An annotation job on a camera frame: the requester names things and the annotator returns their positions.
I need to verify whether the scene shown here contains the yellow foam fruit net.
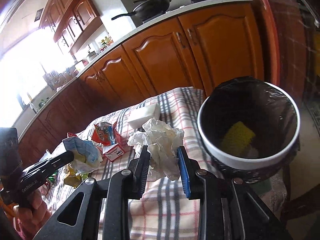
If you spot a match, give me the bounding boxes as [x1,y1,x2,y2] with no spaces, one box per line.
[219,121,256,158]

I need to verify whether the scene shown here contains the red white milk carton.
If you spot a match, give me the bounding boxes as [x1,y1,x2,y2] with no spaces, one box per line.
[103,131,125,162]

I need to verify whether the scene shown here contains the red blue snack bag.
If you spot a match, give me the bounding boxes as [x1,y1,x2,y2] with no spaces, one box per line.
[92,122,117,146]

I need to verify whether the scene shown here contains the white trash bin black liner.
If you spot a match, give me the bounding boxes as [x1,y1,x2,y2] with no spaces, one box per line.
[197,76,300,184]

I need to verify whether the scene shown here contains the wooden upper kitchen cabinets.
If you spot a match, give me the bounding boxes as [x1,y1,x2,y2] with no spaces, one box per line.
[40,0,102,55]

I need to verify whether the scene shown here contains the wooden kitchen cabinets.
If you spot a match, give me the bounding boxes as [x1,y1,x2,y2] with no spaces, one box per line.
[19,0,264,166]
[40,0,102,55]

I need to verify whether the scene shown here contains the green candy wrapper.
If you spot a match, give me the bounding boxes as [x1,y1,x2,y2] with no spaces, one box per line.
[47,171,58,184]

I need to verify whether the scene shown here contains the person's left hand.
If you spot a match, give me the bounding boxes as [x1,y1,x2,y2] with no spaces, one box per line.
[14,190,51,239]

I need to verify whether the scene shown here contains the white foam block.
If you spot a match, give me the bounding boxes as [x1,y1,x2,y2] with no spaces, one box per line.
[127,103,161,129]

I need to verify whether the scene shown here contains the wooden lower kitchen cabinets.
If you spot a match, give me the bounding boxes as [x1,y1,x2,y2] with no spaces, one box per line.
[19,0,264,166]

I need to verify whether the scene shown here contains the light blue plastic wrapper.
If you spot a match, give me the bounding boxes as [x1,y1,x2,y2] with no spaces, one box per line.
[62,137,103,173]

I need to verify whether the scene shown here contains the kettle on counter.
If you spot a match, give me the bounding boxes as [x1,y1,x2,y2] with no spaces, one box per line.
[86,51,98,62]

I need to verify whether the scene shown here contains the white paper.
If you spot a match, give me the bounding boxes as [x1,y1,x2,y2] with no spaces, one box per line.
[127,118,184,182]

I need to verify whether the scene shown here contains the black wok pan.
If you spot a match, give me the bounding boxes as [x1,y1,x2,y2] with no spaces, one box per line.
[111,0,171,21]

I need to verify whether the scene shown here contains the yellow snack wrapper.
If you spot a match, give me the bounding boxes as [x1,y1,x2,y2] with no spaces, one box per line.
[63,164,88,189]

